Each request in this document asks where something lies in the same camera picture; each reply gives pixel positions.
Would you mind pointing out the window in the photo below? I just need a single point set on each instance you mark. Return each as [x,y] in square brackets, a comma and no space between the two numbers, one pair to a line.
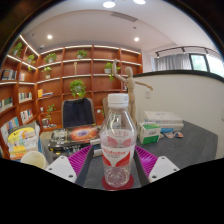
[208,63]

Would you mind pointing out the grey curtain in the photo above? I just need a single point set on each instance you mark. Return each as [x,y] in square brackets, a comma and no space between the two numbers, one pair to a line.
[172,62]

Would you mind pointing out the small blue red items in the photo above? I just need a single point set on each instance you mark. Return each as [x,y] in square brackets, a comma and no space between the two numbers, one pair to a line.
[173,134]

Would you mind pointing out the clear plastic water bottle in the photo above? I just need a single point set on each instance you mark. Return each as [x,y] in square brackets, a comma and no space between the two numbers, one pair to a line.
[118,150]

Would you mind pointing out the wooden shelf unit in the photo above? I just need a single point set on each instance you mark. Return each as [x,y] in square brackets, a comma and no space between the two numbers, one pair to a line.
[96,83]

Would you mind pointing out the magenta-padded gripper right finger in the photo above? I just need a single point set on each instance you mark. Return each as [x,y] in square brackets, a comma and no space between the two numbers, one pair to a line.
[164,166]

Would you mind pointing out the cream mug with red print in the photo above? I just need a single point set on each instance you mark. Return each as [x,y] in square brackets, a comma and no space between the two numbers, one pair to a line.
[33,160]

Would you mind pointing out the wooden artist mannequin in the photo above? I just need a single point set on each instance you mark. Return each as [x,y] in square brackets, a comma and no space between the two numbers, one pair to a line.
[131,90]

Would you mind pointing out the small green white box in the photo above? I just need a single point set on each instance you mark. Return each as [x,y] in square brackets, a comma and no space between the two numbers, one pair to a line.
[149,133]

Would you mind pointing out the ceiling air vent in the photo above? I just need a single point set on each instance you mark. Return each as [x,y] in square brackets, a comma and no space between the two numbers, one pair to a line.
[123,16]

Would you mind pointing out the branched ceiling lamp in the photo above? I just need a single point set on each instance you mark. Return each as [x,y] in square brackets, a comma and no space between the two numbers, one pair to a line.
[109,4]

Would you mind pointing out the stack of colourful books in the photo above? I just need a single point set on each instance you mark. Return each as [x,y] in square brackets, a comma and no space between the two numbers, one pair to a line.
[21,140]

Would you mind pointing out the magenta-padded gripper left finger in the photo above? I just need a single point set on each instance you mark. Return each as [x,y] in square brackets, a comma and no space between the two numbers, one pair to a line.
[61,166]

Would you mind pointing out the black office chair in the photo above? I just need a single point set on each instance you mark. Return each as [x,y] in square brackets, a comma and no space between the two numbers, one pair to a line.
[78,113]

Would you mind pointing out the tan chair back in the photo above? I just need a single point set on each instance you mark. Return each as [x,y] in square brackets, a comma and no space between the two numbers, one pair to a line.
[105,106]

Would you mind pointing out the recessed ceiling lights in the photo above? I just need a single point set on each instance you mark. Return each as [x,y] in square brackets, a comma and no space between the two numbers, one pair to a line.
[49,37]

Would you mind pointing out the black book with orange nebula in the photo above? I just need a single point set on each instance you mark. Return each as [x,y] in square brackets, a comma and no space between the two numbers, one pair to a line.
[81,134]

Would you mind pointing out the black track light rail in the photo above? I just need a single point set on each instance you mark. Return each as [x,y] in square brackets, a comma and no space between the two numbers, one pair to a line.
[186,49]

